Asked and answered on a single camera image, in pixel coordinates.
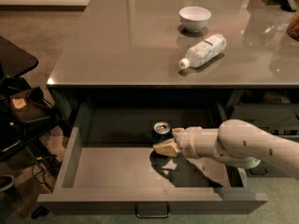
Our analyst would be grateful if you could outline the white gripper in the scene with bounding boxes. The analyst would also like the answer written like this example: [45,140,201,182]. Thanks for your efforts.
[153,127,202,159]

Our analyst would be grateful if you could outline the blue pepsi can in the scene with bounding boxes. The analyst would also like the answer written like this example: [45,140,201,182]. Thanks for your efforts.
[152,121,172,143]

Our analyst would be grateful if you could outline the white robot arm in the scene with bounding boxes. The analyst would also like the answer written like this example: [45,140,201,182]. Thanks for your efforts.
[153,119,299,179]

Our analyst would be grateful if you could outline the open grey top drawer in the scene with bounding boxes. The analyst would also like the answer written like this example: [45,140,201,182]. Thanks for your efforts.
[38,104,268,216]

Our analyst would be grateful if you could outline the grey upper side drawer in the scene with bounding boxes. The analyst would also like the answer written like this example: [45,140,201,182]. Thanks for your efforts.
[230,104,299,130]

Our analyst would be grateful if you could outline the white ceramic bowl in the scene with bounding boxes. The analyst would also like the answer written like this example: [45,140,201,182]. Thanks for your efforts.
[179,7,211,33]

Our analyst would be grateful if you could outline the black bag with label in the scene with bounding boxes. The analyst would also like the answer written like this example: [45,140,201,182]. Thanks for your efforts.
[9,87,53,123]

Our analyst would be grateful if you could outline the dark shoe on floor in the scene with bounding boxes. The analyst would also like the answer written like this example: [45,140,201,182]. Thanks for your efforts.
[0,175,15,192]

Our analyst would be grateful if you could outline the black side table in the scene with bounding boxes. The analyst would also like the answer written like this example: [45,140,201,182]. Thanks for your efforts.
[0,35,38,77]

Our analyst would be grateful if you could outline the metal drawer handle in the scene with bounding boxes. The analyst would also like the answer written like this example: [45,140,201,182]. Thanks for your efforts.
[135,203,170,218]

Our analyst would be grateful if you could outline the black floor cables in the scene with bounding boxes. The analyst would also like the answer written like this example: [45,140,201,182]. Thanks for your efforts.
[30,154,59,193]

